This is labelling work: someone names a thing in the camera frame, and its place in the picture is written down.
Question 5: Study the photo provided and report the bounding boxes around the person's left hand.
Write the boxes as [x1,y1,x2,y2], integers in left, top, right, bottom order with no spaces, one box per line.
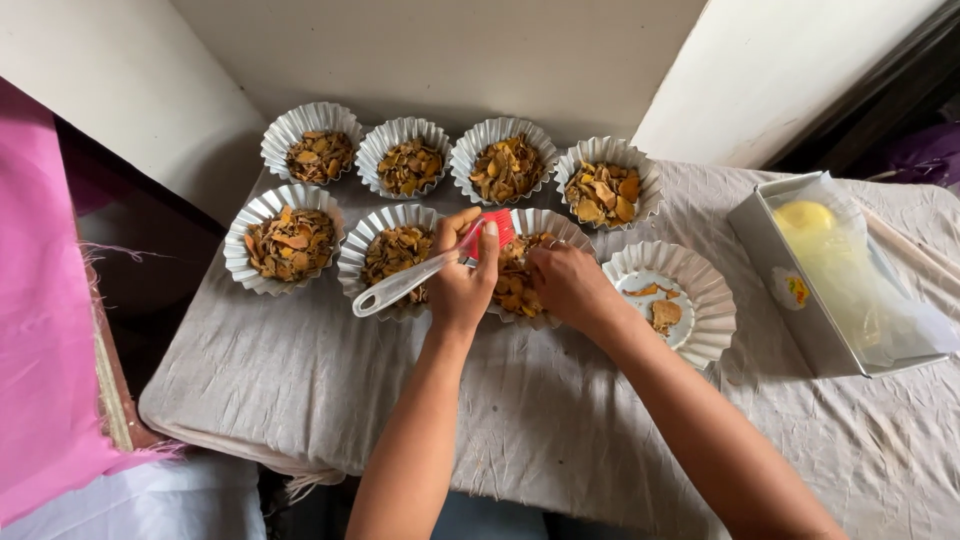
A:
[426,207,501,332]

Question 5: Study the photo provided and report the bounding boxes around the person's right hand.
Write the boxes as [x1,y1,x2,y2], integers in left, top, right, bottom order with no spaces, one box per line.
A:
[528,240,625,336]

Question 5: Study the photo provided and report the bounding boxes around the red silicone brush clear handle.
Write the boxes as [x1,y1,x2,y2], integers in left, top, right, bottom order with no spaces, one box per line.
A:
[351,208,518,319]

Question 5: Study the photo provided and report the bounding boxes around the crumpled grey tablecloth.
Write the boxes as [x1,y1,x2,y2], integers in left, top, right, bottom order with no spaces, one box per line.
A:
[138,156,960,540]

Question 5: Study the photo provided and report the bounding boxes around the group of fluted metal moulds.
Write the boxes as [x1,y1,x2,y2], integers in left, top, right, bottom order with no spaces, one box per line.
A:
[222,101,738,371]

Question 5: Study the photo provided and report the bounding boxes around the rectangular metal loaf tin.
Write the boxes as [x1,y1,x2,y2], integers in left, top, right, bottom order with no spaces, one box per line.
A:
[725,170,951,380]

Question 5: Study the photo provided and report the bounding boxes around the heaps of dried brown chips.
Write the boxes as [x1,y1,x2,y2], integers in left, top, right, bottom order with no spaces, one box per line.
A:
[243,131,684,338]

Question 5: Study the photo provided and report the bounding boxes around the yellow round lump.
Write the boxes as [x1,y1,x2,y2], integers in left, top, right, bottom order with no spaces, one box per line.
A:
[772,199,838,243]

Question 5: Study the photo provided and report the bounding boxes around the person's blue trousers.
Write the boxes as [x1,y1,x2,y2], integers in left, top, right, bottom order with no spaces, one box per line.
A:
[430,490,554,540]

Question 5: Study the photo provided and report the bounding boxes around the clear plastic bag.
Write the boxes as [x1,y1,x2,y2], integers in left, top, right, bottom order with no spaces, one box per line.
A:
[763,171,960,369]

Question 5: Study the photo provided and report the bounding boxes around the light wooden stick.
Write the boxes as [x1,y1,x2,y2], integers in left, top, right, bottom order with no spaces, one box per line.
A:
[857,204,960,285]

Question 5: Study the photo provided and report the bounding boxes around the purple cloth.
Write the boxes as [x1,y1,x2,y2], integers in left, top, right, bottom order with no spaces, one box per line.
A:
[862,122,960,190]

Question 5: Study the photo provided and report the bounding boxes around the brown wooden board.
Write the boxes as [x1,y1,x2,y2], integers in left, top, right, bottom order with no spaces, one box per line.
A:
[88,266,163,453]

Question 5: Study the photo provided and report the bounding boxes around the white cloth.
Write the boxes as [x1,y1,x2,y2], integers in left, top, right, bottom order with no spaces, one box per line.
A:
[0,448,269,540]

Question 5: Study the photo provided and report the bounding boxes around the pink cloth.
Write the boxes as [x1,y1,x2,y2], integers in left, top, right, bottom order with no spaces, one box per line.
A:
[0,75,187,528]

